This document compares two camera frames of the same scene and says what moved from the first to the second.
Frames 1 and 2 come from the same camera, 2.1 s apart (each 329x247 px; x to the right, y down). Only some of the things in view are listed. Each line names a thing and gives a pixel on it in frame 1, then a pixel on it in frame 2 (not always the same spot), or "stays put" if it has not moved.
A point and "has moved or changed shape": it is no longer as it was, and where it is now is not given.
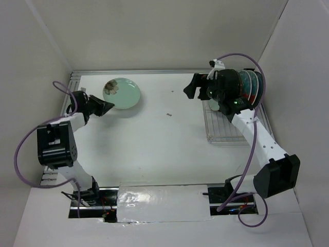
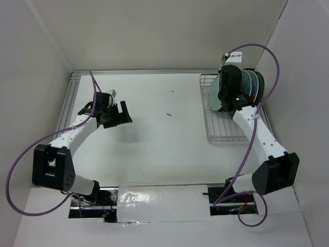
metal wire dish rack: [220, 129] stays put
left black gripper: [103, 106] -> [121, 118]
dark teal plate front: [260, 90] stays put
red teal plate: [244, 84] stays put
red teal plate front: [254, 87] stays put
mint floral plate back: [123, 92] has moved or changed shape
